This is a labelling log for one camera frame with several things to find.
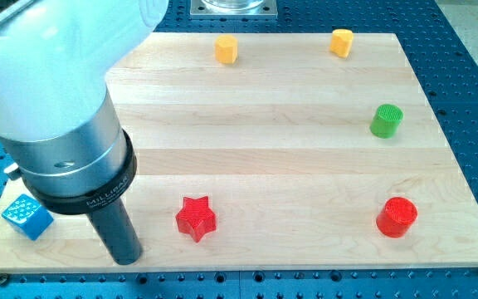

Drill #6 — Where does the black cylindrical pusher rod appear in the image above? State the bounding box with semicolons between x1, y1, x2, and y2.
87;198;142;265

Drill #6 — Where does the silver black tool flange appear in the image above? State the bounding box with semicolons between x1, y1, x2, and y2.
0;94;137;214

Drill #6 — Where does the blue cube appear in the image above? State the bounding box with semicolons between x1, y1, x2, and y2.
1;194;54;241

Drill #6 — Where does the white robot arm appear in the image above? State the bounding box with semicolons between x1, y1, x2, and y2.
0;0;168;265

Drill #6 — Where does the wooden board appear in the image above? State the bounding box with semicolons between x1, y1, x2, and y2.
0;32;478;274

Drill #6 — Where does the red star block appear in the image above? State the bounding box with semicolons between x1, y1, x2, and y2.
175;196;217;243

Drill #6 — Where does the yellow hexagon block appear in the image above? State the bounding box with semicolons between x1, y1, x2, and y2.
214;35;238;64

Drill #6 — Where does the red cylinder block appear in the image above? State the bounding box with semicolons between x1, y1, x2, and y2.
376;197;418;238

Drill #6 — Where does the yellow heart block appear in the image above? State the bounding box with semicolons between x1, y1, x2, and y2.
329;29;354;58

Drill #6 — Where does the green cylinder block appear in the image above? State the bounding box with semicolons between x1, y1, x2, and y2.
369;104;404;139

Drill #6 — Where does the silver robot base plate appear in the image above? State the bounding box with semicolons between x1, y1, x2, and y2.
189;0;278;20

